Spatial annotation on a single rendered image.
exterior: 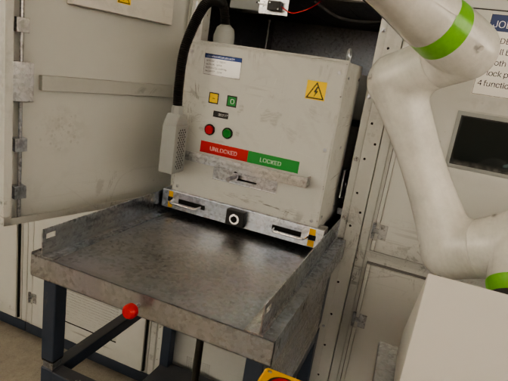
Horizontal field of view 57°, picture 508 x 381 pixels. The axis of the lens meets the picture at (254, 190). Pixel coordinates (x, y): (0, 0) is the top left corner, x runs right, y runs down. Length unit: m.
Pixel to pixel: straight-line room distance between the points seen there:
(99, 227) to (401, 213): 0.88
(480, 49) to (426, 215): 0.36
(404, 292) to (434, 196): 0.53
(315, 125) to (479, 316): 0.68
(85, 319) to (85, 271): 1.07
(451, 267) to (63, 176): 1.07
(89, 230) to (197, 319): 0.45
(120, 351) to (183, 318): 1.14
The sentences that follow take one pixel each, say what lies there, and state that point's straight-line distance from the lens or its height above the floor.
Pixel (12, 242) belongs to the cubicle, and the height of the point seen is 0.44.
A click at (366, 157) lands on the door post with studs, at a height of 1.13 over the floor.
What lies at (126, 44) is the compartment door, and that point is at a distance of 1.52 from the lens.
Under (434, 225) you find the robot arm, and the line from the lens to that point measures 1.09.
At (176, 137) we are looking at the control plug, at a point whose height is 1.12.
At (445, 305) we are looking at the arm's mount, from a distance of 0.86.
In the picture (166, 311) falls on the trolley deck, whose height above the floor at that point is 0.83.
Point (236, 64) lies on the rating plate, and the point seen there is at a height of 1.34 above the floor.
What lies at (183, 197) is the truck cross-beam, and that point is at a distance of 1.49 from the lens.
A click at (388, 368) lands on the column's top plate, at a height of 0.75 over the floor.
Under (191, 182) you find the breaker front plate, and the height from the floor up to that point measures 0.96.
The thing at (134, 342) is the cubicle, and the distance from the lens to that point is 2.06.
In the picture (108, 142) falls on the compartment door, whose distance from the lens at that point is 1.53.
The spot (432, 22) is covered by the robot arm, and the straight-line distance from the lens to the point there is 0.90.
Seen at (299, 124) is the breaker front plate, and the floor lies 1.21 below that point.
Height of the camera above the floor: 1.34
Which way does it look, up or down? 15 degrees down
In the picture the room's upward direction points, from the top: 9 degrees clockwise
